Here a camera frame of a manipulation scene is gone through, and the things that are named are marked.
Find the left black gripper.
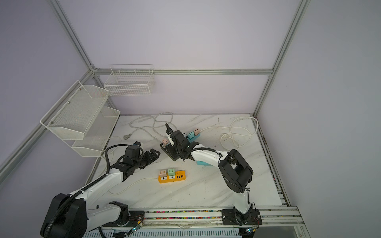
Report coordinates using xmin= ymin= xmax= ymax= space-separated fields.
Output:
xmin=133 ymin=148 xmax=160 ymax=170

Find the black power strip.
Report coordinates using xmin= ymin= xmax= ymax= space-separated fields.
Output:
xmin=160 ymin=143 xmax=179 ymax=161

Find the green plug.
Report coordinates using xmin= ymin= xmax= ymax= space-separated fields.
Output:
xmin=167 ymin=168 xmax=176 ymax=176

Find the orange power strip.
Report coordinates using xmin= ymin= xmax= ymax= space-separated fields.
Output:
xmin=158 ymin=170 xmax=186 ymax=183

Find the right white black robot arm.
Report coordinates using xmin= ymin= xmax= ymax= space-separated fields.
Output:
xmin=160 ymin=124 xmax=255 ymax=224

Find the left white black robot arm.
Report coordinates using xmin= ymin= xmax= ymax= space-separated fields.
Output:
xmin=40 ymin=142 xmax=160 ymax=238

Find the teal plug on blue strip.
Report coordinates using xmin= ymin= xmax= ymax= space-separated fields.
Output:
xmin=188 ymin=131 xmax=195 ymax=139

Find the blue power strip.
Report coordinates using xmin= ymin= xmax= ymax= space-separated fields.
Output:
xmin=187 ymin=134 xmax=200 ymax=143

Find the teal triangular power strip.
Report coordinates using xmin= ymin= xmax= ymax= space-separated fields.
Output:
xmin=196 ymin=161 xmax=210 ymax=166

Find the lower white mesh shelf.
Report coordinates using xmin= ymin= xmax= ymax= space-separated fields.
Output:
xmin=71 ymin=107 xmax=120 ymax=157

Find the white mesh shelf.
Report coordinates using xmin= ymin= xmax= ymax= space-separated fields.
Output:
xmin=71 ymin=107 xmax=120 ymax=157
xmin=40 ymin=81 xmax=109 ymax=140

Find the upper white mesh shelf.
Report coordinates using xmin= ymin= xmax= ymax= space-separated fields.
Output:
xmin=40 ymin=81 xmax=109 ymax=140

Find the grey cable of black strip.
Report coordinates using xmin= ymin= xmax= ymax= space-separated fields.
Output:
xmin=122 ymin=111 xmax=179 ymax=145

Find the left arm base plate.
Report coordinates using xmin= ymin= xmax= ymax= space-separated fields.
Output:
xmin=103 ymin=210 xmax=145 ymax=227

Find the white wire basket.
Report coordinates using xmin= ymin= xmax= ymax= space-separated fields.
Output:
xmin=104 ymin=64 xmax=155 ymax=96

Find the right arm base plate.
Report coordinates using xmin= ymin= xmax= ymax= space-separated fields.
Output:
xmin=221 ymin=208 xmax=263 ymax=226

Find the aluminium mounting rail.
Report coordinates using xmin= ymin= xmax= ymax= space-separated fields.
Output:
xmin=58 ymin=206 xmax=306 ymax=230

